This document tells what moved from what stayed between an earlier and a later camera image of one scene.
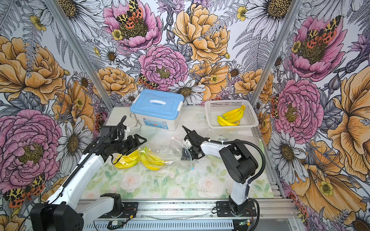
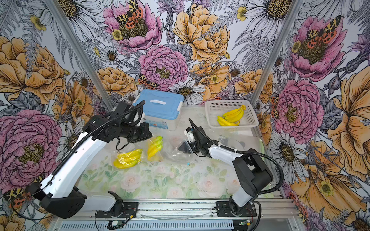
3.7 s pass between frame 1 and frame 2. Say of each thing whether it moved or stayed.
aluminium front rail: stayed
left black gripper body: moved
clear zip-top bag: moved
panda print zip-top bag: moved
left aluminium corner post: stayed
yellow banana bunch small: moved
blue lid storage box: stayed
